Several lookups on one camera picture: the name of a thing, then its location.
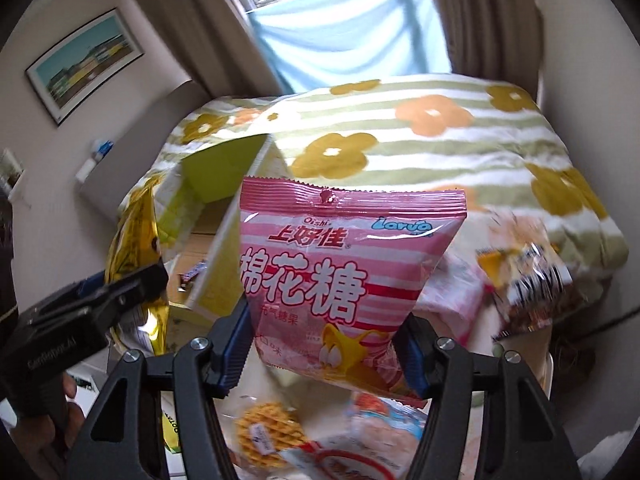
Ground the beige curtain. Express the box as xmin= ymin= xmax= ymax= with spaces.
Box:
xmin=120 ymin=0 xmax=282 ymax=99
xmin=420 ymin=0 xmax=547 ymax=107

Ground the pink striped marshmallow packet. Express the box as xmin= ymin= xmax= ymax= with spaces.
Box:
xmin=239 ymin=176 xmax=468 ymax=409

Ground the light blue curtain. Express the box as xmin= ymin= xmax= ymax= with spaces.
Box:
xmin=248 ymin=0 xmax=453 ymax=94

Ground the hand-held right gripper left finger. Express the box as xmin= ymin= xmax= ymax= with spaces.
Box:
xmin=65 ymin=300 xmax=253 ymax=480

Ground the red and white snack packet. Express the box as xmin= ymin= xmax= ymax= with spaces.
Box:
xmin=280 ymin=439 xmax=416 ymax=480

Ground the pale pink snack packet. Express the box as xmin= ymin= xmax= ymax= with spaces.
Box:
xmin=417 ymin=255 xmax=490 ymax=347

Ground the striped floral blanket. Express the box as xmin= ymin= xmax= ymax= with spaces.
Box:
xmin=120 ymin=74 xmax=630 ymax=411

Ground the dark striped snack packet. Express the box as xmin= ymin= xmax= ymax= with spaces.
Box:
xmin=477 ymin=239 xmax=576 ymax=342

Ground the gold foil snack packet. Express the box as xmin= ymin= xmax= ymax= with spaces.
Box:
xmin=106 ymin=172 xmax=172 ymax=357

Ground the person's left hand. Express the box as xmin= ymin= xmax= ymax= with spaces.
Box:
xmin=10 ymin=372 xmax=87 ymax=461

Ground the framed wall picture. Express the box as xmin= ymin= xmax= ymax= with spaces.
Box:
xmin=25 ymin=7 xmax=146 ymax=127

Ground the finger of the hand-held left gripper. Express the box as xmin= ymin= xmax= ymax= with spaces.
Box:
xmin=74 ymin=262 xmax=171 ymax=332

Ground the pink shrimp snack packet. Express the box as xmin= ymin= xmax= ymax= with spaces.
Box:
xmin=350 ymin=392 xmax=427 ymax=461

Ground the yellow-green cardboard box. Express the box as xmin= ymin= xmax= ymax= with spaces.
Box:
xmin=155 ymin=132 xmax=297 ymax=327

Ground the green and yellow snack packet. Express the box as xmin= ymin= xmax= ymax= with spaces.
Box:
xmin=159 ymin=400 xmax=182 ymax=455

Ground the waffle snack packet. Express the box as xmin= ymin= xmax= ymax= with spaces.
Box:
xmin=234 ymin=400 xmax=312 ymax=472

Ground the small dark candy wrapper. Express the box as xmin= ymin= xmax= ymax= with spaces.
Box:
xmin=178 ymin=259 xmax=209 ymax=292

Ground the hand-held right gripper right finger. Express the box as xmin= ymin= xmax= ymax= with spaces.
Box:
xmin=392 ymin=312 xmax=583 ymax=480

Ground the white and blue bottle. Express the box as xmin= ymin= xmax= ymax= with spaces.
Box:
xmin=75 ymin=139 xmax=117 ymax=183

